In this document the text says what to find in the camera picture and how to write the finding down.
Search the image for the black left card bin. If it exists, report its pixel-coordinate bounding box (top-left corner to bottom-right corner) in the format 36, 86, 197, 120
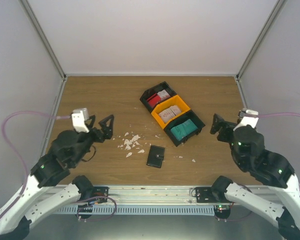
139, 81, 177, 113

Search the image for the black card bin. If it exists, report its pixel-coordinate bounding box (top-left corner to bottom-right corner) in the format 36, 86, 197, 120
139, 81, 177, 113
163, 110, 206, 147

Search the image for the grey slotted cable duct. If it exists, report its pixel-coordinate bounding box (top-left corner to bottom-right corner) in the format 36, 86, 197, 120
52, 204, 216, 216

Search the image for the teal card stack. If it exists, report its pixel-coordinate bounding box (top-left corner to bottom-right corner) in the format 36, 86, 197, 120
170, 119, 198, 141

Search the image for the yellow middle card bin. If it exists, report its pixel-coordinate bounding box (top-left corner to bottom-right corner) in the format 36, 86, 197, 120
151, 95, 191, 129

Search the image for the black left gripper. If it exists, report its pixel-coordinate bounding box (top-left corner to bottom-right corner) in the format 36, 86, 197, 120
71, 113, 115, 166

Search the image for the black right card bin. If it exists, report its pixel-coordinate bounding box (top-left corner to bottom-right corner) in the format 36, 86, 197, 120
163, 110, 206, 147

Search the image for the aluminium mounting rail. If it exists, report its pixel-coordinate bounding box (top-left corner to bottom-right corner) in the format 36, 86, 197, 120
41, 185, 280, 205

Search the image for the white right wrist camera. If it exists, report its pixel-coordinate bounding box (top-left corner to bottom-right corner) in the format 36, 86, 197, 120
233, 108, 259, 131

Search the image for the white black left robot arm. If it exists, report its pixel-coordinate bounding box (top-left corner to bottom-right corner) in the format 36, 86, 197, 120
0, 110, 115, 240

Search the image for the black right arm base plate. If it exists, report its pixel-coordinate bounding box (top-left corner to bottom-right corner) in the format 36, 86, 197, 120
190, 186, 230, 204

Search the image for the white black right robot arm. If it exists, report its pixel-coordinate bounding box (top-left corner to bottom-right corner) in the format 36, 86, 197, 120
210, 109, 300, 240

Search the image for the red white card stack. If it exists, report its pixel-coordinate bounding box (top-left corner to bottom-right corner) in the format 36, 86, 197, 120
147, 89, 171, 108

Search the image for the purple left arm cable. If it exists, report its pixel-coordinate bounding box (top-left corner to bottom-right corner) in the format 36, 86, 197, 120
0, 110, 72, 231

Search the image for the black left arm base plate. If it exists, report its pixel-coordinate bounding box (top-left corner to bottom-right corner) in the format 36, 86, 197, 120
89, 186, 109, 205

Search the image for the black leather card holder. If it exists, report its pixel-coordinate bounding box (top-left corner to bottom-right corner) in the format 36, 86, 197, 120
146, 145, 165, 169

